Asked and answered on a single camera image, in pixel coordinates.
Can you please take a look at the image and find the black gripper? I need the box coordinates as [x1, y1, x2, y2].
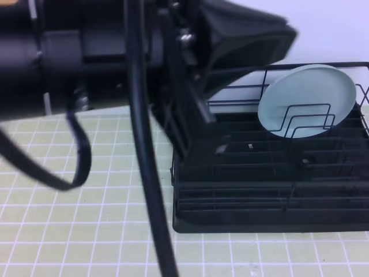
[135, 1, 218, 162]

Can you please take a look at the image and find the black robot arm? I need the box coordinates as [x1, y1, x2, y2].
[1, 1, 195, 159]

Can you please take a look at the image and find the light blue plastic plate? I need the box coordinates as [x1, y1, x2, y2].
[258, 64, 356, 139]

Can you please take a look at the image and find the black drip tray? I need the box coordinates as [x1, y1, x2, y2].
[171, 106, 368, 233]

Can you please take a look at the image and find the black wire dish rack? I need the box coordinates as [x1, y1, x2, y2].
[174, 64, 368, 216]

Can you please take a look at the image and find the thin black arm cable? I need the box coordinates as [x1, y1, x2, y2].
[0, 111, 92, 191]

